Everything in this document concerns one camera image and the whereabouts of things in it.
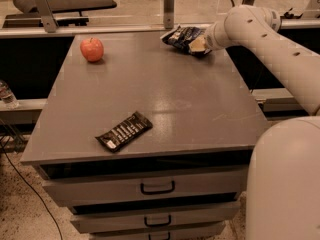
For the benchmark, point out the top grey drawer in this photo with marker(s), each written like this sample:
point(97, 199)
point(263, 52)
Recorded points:
point(97, 190)

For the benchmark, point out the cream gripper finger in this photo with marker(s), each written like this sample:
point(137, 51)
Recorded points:
point(198, 46)

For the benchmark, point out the grey drawer cabinet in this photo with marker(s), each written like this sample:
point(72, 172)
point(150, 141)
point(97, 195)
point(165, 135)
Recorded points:
point(202, 112)

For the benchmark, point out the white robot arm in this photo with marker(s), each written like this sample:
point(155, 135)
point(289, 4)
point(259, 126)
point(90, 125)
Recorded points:
point(283, 184)

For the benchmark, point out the blue chip bag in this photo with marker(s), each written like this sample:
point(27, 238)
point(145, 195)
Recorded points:
point(180, 37)

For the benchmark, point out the middle grey drawer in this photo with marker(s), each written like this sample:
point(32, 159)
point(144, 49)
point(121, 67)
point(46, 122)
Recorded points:
point(155, 219)

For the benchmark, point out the bottom grey drawer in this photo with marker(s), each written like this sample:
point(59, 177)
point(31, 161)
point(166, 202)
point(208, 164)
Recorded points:
point(201, 230)

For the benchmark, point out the clear plastic water bottle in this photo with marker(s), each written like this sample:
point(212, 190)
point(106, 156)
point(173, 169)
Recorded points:
point(7, 96)

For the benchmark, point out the left metal bracket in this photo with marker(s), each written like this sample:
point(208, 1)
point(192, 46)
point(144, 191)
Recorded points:
point(49, 23)

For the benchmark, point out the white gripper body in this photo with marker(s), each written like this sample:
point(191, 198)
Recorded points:
point(210, 41)

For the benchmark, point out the red apple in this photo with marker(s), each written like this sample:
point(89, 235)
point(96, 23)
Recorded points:
point(92, 49)

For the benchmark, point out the middle metal bracket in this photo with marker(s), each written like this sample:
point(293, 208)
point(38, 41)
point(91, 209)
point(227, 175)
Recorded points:
point(168, 14)

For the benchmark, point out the black snack bar wrapper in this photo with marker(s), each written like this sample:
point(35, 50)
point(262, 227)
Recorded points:
point(125, 132)

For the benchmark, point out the grey drawer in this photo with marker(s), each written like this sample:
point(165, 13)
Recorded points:
point(97, 190)
point(201, 230)
point(155, 219)

